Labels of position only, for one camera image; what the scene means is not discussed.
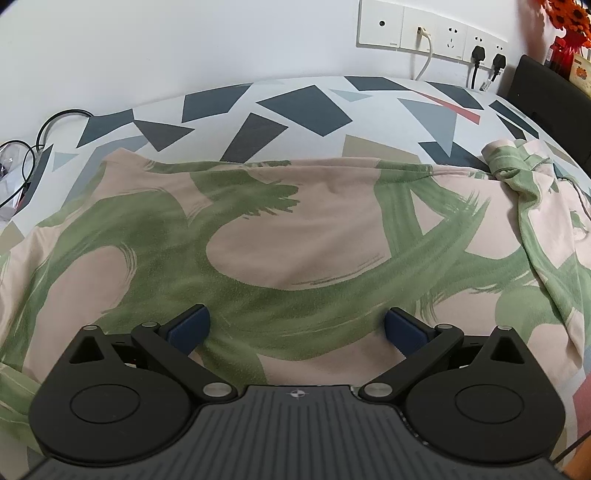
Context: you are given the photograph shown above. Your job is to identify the red vase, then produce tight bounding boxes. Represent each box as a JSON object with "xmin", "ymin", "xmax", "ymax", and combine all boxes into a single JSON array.
[{"xmin": 546, "ymin": 36, "xmax": 576, "ymax": 75}]

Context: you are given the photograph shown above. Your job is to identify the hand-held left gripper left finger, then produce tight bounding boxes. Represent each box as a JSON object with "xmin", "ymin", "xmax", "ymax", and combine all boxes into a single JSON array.
[{"xmin": 68, "ymin": 304, "xmax": 237, "ymax": 401}]

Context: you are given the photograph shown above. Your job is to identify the white coaxial wall outlet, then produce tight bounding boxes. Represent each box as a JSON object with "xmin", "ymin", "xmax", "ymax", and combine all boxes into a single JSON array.
[{"xmin": 356, "ymin": 0, "xmax": 405, "ymax": 49}]

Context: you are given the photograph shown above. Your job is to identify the clear plastic bag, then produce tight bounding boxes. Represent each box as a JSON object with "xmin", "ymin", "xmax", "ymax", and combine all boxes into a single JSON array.
[{"xmin": 0, "ymin": 140, "xmax": 31, "ymax": 219}]

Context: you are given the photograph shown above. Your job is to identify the pink and green patterned garment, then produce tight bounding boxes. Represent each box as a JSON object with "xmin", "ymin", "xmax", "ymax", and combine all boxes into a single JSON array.
[{"xmin": 0, "ymin": 150, "xmax": 591, "ymax": 462}]

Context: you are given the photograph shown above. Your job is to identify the orange artificial flowers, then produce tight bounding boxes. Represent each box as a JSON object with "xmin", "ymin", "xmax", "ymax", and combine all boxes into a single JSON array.
[{"xmin": 538, "ymin": 0, "xmax": 591, "ymax": 37}]

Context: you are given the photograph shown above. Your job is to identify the black power plug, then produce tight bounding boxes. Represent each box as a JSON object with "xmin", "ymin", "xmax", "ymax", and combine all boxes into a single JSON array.
[
  {"xmin": 480, "ymin": 53, "xmax": 508, "ymax": 92},
  {"xmin": 470, "ymin": 45, "xmax": 486, "ymax": 89}
]

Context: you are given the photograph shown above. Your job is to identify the white data wall outlet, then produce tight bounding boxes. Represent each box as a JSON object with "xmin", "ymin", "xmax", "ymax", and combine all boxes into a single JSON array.
[{"xmin": 400, "ymin": 6, "xmax": 437, "ymax": 52}]

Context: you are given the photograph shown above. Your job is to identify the white power wall socket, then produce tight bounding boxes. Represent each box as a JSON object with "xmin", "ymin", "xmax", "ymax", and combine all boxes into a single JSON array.
[
  {"xmin": 434, "ymin": 14, "xmax": 468, "ymax": 61},
  {"xmin": 464, "ymin": 25, "xmax": 509, "ymax": 71}
]

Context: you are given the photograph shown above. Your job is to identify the geometric patterned bed sheet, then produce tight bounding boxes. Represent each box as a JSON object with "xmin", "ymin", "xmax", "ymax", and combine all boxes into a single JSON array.
[{"xmin": 0, "ymin": 74, "xmax": 591, "ymax": 259}]

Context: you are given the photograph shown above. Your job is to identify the crumpled pink and green garment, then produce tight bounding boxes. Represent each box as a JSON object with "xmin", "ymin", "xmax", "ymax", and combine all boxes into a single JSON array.
[{"xmin": 480, "ymin": 137, "xmax": 591, "ymax": 357}]

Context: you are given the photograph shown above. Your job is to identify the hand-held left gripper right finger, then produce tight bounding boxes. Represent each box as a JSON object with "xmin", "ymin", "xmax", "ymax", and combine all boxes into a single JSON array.
[{"xmin": 358, "ymin": 307, "xmax": 527, "ymax": 402}]

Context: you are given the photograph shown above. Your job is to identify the thin grey cable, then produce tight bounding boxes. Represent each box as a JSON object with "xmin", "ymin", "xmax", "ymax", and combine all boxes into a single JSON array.
[{"xmin": 556, "ymin": 174, "xmax": 591, "ymax": 219}]

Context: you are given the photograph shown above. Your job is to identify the yellow greeting card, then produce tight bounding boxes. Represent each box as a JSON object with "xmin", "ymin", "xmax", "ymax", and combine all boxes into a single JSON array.
[{"xmin": 570, "ymin": 52, "xmax": 591, "ymax": 88}]

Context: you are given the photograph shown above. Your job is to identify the white cable with plug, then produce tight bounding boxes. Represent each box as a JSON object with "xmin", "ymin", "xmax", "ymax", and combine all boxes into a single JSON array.
[{"xmin": 412, "ymin": 27, "xmax": 435, "ymax": 82}]

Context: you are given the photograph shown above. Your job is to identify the black cable loop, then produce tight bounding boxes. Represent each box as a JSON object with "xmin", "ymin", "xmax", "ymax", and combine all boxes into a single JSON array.
[{"xmin": 35, "ymin": 109, "xmax": 96, "ymax": 149}]

